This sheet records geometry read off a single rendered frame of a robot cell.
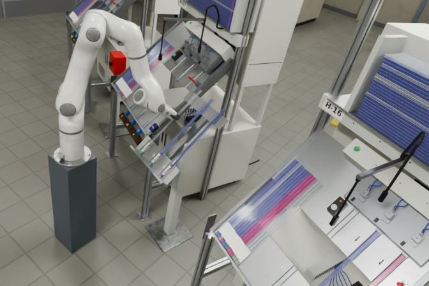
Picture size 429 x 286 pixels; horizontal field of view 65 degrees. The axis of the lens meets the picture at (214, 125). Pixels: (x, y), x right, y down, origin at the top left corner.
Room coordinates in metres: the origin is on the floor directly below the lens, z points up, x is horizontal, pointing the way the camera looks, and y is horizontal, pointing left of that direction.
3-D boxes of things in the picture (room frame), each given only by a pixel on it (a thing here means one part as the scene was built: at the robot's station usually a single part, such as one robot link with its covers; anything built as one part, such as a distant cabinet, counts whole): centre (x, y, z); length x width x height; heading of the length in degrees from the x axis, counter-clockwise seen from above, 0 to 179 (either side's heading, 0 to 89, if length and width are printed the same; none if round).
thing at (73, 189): (1.36, 0.71, 0.35); 0.18 x 0.18 x 0.70; 61
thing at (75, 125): (1.39, 0.73, 1.00); 0.19 x 0.12 x 0.24; 21
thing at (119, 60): (2.59, 0.93, 0.39); 0.24 x 0.24 x 0.78; 39
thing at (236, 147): (2.33, 0.11, 0.31); 0.70 x 0.65 x 0.62; 39
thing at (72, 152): (1.36, 0.71, 0.79); 0.19 x 0.19 x 0.18
